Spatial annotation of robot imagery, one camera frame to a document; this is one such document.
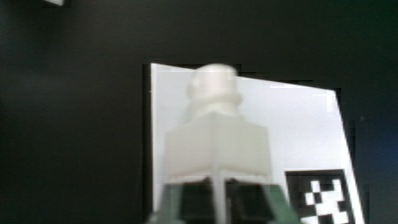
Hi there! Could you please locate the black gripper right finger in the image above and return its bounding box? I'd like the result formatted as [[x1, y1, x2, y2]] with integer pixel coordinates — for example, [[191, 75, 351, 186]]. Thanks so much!
[[225, 180, 296, 224]]

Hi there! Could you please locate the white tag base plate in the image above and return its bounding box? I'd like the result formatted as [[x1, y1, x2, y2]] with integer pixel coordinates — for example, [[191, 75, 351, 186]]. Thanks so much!
[[149, 64, 366, 224]]

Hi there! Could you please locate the white table leg far left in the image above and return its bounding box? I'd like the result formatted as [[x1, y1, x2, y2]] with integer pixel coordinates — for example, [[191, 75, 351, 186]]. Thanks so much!
[[44, 0, 65, 6]]

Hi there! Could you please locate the white table leg with tag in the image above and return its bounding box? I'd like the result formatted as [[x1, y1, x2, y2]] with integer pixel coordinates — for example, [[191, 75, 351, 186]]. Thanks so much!
[[159, 62, 275, 185]]

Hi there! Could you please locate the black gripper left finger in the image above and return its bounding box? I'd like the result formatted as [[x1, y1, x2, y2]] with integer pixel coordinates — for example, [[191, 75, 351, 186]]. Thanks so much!
[[147, 180, 215, 224]]

